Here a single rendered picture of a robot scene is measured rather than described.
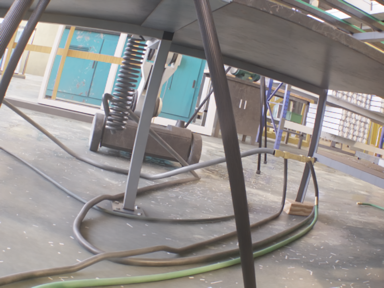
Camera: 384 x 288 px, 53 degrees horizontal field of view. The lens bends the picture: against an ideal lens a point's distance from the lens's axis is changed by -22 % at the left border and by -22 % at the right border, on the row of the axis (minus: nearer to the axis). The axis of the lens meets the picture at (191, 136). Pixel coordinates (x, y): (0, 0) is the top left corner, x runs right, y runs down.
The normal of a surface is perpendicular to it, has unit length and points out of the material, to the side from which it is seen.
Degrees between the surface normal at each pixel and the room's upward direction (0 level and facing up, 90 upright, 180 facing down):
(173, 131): 45
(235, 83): 90
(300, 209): 90
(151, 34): 90
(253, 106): 90
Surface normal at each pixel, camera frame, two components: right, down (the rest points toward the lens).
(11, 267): 0.22, -0.97
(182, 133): 0.35, -0.59
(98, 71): 0.20, 0.12
